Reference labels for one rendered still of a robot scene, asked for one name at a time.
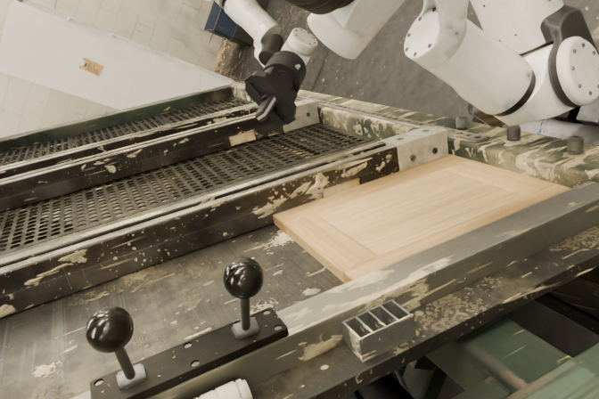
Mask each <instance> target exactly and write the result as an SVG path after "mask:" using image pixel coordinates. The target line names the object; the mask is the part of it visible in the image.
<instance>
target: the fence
mask: <svg viewBox="0 0 599 399"><path fill-rule="evenodd" d="M597 224H599V183H596V182H592V181H588V182H586V183H583V184H581V185H578V186H576V187H573V188H571V189H569V190H567V191H564V192H561V193H559V194H556V195H554V196H553V197H550V198H548V199H544V200H542V201H539V202H538V203H536V204H533V205H531V206H528V207H526V208H523V209H521V210H519V211H516V212H514V213H511V214H510V215H508V216H504V217H502V218H499V219H497V220H495V221H493V222H491V223H488V224H484V225H482V226H481V227H478V228H476V229H474V230H471V231H469V232H466V233H464V234H461V235H459V236H457V237H454V238H453V239H450V240H447V241H444V242H442V243H440V244H438V245H436V246H433V247H431V248H427V249H425V250H423V251H421V252H419V253H416V254H414V255H412V256H409V257H406V258H404V259H402V260H399V261H397V262H396V263H393V264H391V265H387V266H385V267H383V268H381V269H379V270H376V271H374V272H371V273H369V274H366V275H364V276H361V277H359V278H357V279H355V280H353V281H349V282H347V283H344V284H342V285H340V286H338V287H336V288H334V289H330V290H327V291H326V292H324V293H321V294H319V295H316V296H314V297H311V298H309V299H307V300H304V301H302V302H299V303H298V304H296V305H292V306H290V307H287V308H285V309H283V310H281V311H279V312H276V313H277V315H278V316H279V317H280V318H281V320H282V321H283V322H284V324H285V325H286V326H287V328H288V332H289V335H288V336H287V337H285V338H281V339H279V340H277V341H275V342H273V343H271V344H269V345H266V346H263V347H261V348H259V349H257V350H255V351H253V352H250V353H248V354H246V355H243V356H241V357H239V358H237V359H234V360H232V361H231V362H227V363H225V364H223V365H220V366H218V367H216V368H215V369H212V370H209V371H207V372H204V373H202V374H201V375H199V376H196V377H194V378H192V379H188V380H187V381H185V382H182V383H180V384H178V385H176V386H173V387H171V388H169V389H166V390H164V391H162V392H160V393H158V394H156V395H153V396H150V397H148V398H146V399H193V398H195V397H198V398H199V397H200V395H203V394H205V393H208V392H209V391H211V390H213V391H214V390H215V388H217V387H221V386H223V385H224V384H226V383H229V382H231V381H233V382H235V381H236V380H237V379H241V380H244V379H245V380H246V382H247V384H248V386H249V387H252V386H254V385H256V384H258V383H259V382H262V381H264V380H266V379H269V378H271V377H273V376H275V375H277V374H279V373H281V372H283V371H286V370H288V369H290V368H292V367H294V366H296V365H298V364H300V363H302V362H305V361H307V360H309V359H311V358H313V357H315V356H317V355H320V354H322V353H324V352H326V351H328V350H330V349H333V348H335V347H336V346H339V345H341V344H343V343H344V337H343V332H342V326H341V322H343V321H345V320H347V319H349V318H351V317H353V316H356V315H358V314H361V313H362V312H365V311H367V310H369V309H371V308H374V307H376V306H378V305H380V304H383V303H385V302H387V301H389V300H391V299H394V301H395V302H396V303H398V304H399V305H401V306H402V307H403V308H404V309H406V310H407V311H408V312H409V313H410V312H412V311H413V310H415V309H418V308H420V307H422V306H424V305H427V304H429V303H430V302H433V301H435V300H437V299H439V298H441V297H444V296H446V295H448V294H450V293H452V292H454V291H456V290H458V289H461V288H463V287H465V286H467V285H469V284H471V283H473V282H475V281H478V280H480V279H482V278H484V277H486V276H488V275H490V274H492V273H495V272H497V271H499V270H501V269H504V268H506V267H507V266H509V265H512V264H514V263H516V262H519V261H521V260H522V259H524V258H526V257H529V256H532V255H534V254H536V253H537V252H539V251H541V250H543V249H545V248H549V247H551V246H553V245H554V244H556V243H558V242H560V241H563V240H566V239H568V238H569V237H571V236H573V235H576V234H578V233H580V232H583V231H584V230H586V229H588V228H591V227H593V226H595V225H597Z"/></svg>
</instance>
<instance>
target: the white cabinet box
mask: <svg viewBox="0 0 599 399"><path fill-rule="evenodd" d="M0 71H1V72H3V73H6V74H10V75H13V76H15V77H20V78H23V79H26V80H28V81H31V82H35V83H38V84H40V85H43V86H48V87H51V88H53V89H56V90H59V91H63V92H65V93H68V94H73V95H76V96H78V97H81V98H84V99H88V100H90V101H93V102H98V103H100V104H103V105H106V106H109V107H112V108H115V109H118V110H123V109H127V108H132V107H135V106H139V105H143V104H147V103H151V102H157V101H162V100H166V99H169V98H173V97H177V96H181V95H185V94H192V93H196V92H199V91H204V90H208V89H211V88H215V87H220V86H227V85H229V83H232V82H234V81H233V80H232V79H230V78H229V77H225V76H222V75H219V74H218V73H215V72H213V71H210V70H208V69H204V68H202V67H199V66H197V65H194V64H192V63H190V62H188V61H184V60H181V59H178V58H177V57H174V56H172V55H169V54H167V53H164V52H161V51H158V50H156V49H153V48H151V47H149V46H147V45H143V44H140V43H137V42H136V41H133V40H131V39H128V38H126V37H122V36H120V35H117V34H115V33H112V32H110V31H108V30H106V29H103V28H99V27H96V26H95V25H92V24H90V23H87V22H85V21H82V20H79V19H76V18H74V17H71V16H69V15H67V14H65V13H62V12H58V11H55V10H54V9H51V8H49V7H46V6H44V5H41V4H38V3H35V2H33V1H30V0H12V6H11V9H10V12H9V15H8V18H7V22H6V24H5V28H4V33H3V36H2V40H1V43H0Z"/></svg>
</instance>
